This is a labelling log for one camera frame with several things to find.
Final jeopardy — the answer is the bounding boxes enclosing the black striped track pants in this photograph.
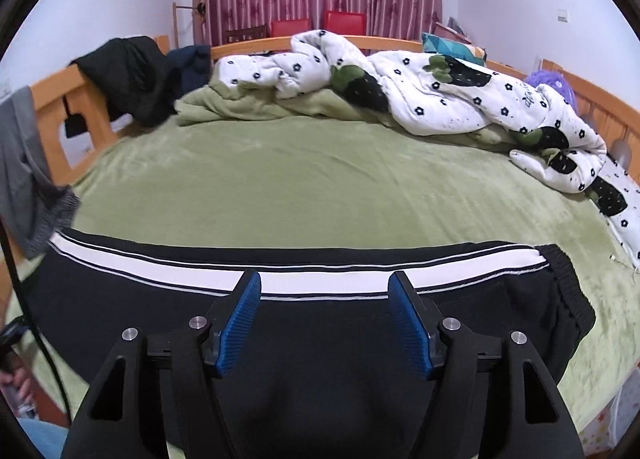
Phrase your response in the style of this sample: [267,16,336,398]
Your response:
[24,229,596,458]

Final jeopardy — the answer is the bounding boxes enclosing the person's left hand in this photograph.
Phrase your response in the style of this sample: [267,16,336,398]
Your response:
[1,352,37,419]

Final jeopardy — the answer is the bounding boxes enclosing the grey denim jeans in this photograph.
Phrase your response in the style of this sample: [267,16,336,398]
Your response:
[1,86,80,259]

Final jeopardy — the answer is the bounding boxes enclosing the white floral quilt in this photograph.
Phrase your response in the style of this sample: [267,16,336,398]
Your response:
[212,29,639,263]

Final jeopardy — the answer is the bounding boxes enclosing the navy blue garment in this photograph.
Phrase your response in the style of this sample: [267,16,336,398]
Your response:
[167,44,212,98]

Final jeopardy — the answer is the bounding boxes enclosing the black jacket on headboard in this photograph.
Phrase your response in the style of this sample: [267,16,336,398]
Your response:
[73,36,180,128]

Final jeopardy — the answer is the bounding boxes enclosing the teal patterned pillow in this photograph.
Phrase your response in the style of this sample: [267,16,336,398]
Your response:
[421,32,487,66]

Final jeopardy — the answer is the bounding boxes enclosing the purple fluffy item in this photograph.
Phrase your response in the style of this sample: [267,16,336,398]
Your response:
[524,69,578,112]

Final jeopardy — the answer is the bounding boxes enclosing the dark wooden chair back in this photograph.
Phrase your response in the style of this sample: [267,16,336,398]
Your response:
[224,25,268,44]

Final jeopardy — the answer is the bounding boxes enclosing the left red chair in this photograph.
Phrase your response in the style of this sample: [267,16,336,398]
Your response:
[269,18,311,38]

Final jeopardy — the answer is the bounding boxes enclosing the red chair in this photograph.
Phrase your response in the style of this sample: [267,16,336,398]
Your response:
[323,10,367,36]
[269,18,311,38]

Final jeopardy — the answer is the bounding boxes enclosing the right red chair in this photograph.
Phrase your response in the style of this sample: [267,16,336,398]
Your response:
[323,10,367,36]

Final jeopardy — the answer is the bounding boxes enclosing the wooden coat rack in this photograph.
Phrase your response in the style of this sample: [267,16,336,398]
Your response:
[171,2,206,49]

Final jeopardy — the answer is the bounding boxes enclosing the wooden bed frame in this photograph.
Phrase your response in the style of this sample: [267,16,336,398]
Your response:
[0,33,640,310]

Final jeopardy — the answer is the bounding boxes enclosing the white wall socket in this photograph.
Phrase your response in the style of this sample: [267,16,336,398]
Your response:
[556,10,568,24]

